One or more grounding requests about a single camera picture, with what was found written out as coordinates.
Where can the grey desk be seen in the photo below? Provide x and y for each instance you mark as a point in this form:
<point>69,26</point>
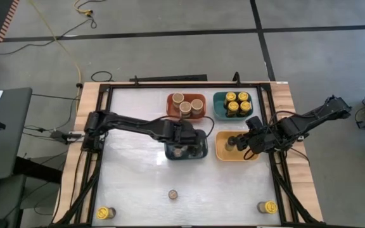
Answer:
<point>11,142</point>

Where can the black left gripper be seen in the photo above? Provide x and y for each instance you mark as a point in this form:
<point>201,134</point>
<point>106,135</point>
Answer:
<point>189,134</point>

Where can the orange plastic bin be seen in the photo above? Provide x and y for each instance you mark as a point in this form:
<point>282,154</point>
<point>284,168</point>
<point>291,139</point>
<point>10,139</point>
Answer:
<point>170,109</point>

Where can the yellow plastic bin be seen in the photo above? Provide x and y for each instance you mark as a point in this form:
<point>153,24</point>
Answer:
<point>222,155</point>

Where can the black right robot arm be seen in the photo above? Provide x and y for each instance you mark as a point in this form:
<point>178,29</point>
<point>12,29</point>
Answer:
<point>312,115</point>

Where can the black flat bar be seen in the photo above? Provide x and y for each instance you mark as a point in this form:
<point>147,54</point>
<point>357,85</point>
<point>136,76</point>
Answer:
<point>170,78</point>

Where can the black arched bracket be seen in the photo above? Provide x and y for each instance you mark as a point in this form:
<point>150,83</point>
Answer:
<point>237,79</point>

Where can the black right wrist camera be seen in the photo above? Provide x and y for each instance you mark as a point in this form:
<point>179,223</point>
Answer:
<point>254,123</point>

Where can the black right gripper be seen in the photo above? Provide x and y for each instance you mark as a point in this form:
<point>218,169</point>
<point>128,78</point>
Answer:
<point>255,141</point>

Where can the black-lid glass spice jar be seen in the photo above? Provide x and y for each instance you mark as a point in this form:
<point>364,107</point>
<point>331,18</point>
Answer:
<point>231,143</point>

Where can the black desk leg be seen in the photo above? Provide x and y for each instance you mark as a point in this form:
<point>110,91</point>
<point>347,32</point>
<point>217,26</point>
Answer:
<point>36,169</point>

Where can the teal green plastic bin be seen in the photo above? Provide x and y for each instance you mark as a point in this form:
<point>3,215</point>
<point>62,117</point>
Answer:
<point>218,109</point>

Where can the slate blue plastic bin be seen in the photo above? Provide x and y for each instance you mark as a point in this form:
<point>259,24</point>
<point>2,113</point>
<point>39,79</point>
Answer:
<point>170,155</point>

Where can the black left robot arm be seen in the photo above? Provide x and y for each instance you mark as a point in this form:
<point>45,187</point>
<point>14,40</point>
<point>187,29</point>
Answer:
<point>131,125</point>

